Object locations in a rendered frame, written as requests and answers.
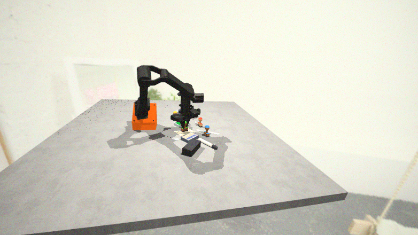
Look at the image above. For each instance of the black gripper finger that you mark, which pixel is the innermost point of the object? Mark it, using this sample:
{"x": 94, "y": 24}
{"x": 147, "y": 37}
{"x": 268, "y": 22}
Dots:
{"x": 183, "y": 123}
{"x": 187, "y": 119}

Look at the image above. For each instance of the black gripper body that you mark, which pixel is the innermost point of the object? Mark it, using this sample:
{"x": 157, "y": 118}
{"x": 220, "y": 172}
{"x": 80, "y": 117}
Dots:
{"x": 180, "y": 117}

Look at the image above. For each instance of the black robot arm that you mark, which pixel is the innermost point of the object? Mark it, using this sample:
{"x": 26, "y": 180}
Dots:
{"x": 186, "y": 91}

